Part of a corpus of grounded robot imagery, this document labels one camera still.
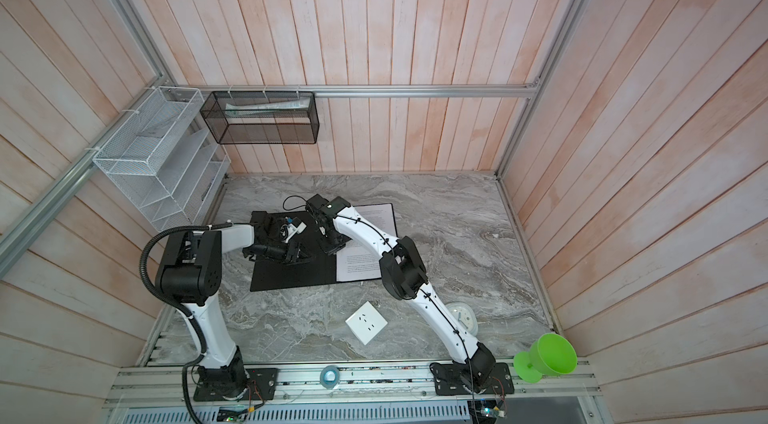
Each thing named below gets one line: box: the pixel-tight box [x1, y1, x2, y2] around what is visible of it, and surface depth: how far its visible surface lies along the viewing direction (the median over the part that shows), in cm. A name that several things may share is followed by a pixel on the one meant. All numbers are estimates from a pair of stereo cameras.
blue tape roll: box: [319, 365, 340, 390], surface depth 76 cm
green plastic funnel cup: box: [514, 333, 579, 384], surface depth 66 cm
